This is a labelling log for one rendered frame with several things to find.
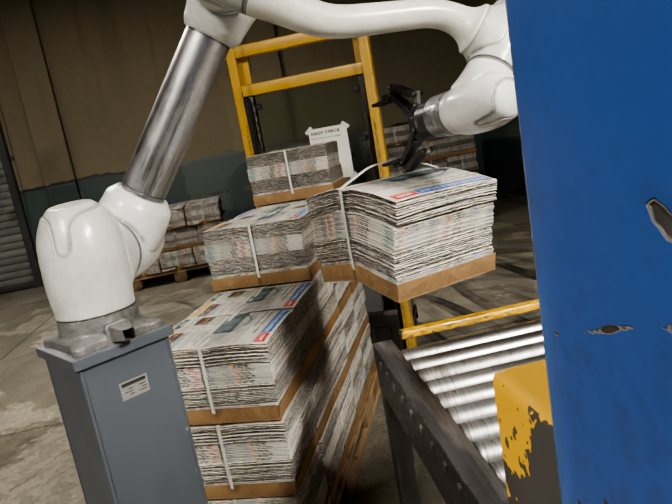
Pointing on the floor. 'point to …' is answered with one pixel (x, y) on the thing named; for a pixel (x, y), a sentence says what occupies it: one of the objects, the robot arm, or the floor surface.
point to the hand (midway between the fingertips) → (384, 133)
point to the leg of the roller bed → (402, 458)
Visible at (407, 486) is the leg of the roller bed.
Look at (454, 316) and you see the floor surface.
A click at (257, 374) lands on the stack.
